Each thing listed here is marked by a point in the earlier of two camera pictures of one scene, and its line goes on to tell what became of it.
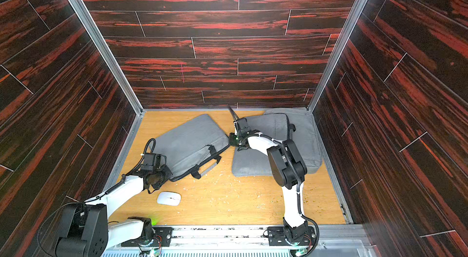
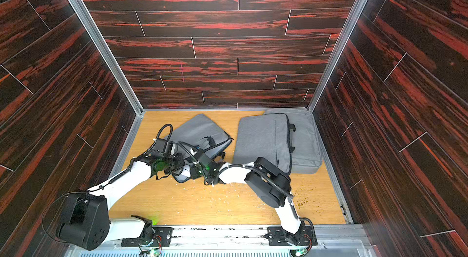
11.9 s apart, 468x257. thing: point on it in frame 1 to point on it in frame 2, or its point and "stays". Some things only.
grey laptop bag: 192,148 stays
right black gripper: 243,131 to 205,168
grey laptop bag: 252,162 stays
